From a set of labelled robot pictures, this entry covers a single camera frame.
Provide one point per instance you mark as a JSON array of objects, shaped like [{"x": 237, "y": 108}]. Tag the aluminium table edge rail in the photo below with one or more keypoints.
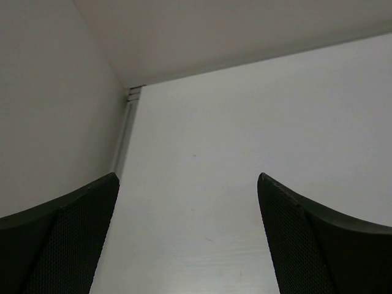
[{"x": 132, "y": 96}]

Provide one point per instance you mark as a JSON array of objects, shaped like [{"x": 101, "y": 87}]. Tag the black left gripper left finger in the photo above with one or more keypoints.
[{"x": 55, "y": 247}]

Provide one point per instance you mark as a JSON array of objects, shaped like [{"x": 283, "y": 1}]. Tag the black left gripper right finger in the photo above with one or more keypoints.
[{"x": 315, "y": 249}]

